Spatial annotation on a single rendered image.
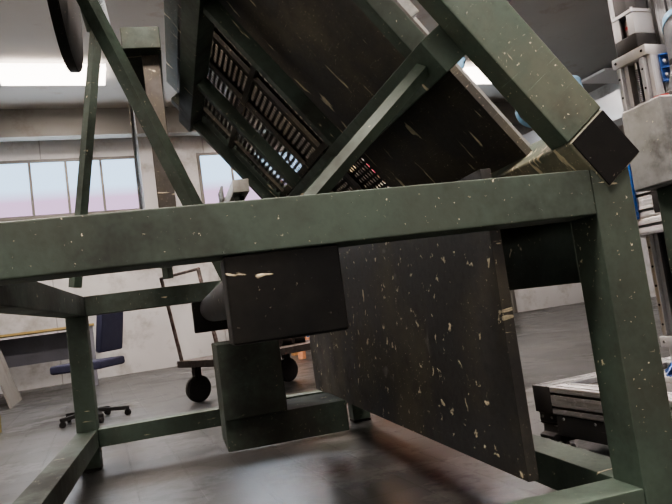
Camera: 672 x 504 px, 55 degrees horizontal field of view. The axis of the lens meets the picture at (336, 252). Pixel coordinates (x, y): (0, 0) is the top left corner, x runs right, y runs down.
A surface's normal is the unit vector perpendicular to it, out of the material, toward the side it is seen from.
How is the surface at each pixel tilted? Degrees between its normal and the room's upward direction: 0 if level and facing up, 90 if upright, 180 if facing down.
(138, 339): 90
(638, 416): 90
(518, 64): 90
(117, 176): 90
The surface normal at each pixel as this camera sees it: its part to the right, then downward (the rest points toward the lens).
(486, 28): 0.24, -0.11
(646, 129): -0.96, 0.11
